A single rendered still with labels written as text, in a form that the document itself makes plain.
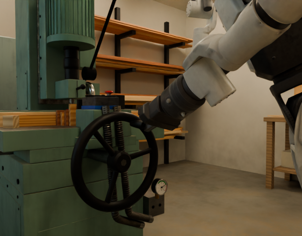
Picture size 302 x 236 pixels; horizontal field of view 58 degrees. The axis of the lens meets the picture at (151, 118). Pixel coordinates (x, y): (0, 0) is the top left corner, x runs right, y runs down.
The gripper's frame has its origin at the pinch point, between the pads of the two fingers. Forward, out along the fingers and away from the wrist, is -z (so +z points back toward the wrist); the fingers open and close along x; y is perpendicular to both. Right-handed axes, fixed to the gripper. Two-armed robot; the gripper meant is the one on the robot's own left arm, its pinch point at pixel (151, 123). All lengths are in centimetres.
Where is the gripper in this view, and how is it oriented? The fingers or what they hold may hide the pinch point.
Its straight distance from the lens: 76.3
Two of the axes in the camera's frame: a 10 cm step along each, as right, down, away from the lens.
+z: 5.3, -4.7, -7.0
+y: -0.6, -8.5, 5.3
